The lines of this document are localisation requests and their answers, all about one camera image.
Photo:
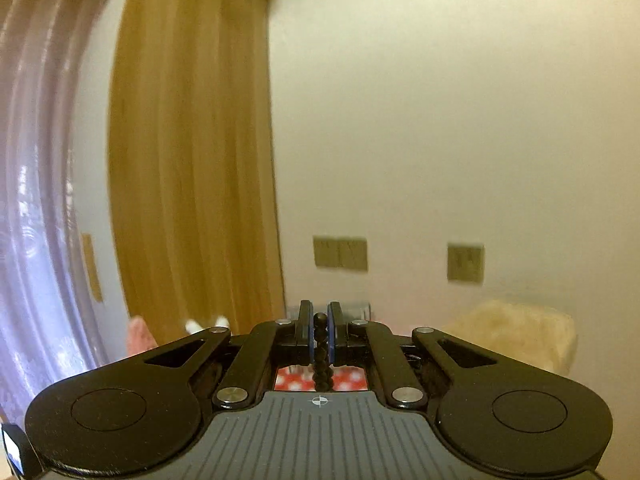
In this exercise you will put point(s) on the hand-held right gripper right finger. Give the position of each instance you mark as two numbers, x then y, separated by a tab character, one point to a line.
336	330

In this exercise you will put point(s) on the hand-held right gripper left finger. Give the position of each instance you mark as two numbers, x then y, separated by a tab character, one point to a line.
305	330

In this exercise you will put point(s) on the white bunny plush toy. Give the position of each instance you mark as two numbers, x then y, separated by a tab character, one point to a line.
220	321

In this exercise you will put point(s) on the pink starfish plush toy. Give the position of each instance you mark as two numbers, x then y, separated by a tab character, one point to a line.
141	337

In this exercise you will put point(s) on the cream fluffy cushion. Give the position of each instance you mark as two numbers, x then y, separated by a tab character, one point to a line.
515	332

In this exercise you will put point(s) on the yellow-brown curtain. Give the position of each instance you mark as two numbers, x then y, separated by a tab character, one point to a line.
190	160

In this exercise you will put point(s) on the golden curtain tieback hook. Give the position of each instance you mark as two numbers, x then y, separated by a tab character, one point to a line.
92	265

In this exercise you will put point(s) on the white sheer curtain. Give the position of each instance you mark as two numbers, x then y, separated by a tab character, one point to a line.
35	210

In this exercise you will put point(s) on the clear picture frame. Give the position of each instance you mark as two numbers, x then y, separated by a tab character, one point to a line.
362	308

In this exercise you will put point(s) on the double wall switch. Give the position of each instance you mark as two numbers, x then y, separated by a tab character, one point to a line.
340	253

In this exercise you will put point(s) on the single wall switch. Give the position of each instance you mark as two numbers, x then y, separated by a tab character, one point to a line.
465	262

